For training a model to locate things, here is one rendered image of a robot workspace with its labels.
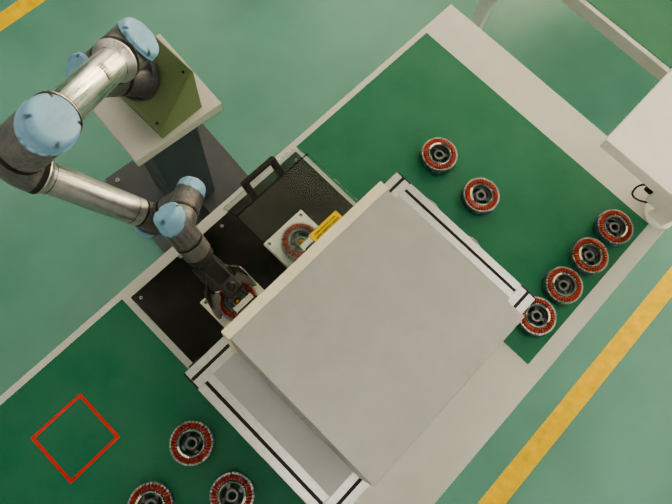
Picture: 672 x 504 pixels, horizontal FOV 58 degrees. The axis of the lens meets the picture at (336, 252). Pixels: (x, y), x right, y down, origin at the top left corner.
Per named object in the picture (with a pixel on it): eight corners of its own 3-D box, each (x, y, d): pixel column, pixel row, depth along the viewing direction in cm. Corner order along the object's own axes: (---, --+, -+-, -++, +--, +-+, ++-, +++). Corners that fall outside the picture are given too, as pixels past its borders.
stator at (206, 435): (192, 411, 161) (190, 411, 158) (223, 440, 160) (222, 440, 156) (162, 445, 158) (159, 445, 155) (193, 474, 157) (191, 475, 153)
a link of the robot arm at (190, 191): (163, 186, 159) (151, 216, 152) (191, 168, 153) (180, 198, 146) (186, 204, 163) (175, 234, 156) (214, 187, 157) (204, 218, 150)
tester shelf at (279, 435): (186, 375, 133) (183, 374, 129) (394, 178, 150) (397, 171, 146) (329, 526, 126) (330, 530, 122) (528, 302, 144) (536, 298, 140)
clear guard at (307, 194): (222, 208, 151) (220, 200, 146) (291, 148, 158) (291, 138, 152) (315, 299, 147) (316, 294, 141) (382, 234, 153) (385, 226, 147)
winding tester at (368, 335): (230, 346, 131) (220, 331, 111) (367, 215, 142) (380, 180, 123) (359, 480, 125) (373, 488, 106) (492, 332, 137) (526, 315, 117)
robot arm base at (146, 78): (113, 81, 181) (87, 82, 173) (130, 36, 174) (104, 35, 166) (148, 111, 179) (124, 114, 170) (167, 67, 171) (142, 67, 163)
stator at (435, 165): (461, 165, 189) (465, 160, 185) (431, 180, 186) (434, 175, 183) (442, 136, 191) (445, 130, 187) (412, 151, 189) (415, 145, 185)
